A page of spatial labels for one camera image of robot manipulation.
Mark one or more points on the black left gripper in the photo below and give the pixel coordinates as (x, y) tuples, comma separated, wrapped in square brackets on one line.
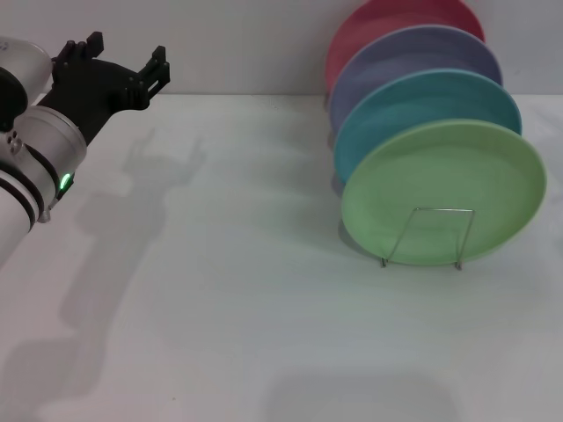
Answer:
[(92, 88)]

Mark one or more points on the green round plate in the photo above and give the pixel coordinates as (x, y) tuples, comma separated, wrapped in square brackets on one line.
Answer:
[(440, 189)]

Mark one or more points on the pink round plate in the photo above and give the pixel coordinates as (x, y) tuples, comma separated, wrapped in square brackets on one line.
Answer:
[(396, 17)]

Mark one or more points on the purple round plate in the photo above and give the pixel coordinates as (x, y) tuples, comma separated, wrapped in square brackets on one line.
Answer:
[(422, 50)]

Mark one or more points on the blue round plate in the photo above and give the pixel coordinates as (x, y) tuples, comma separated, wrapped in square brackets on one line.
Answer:
[(422, 99)]

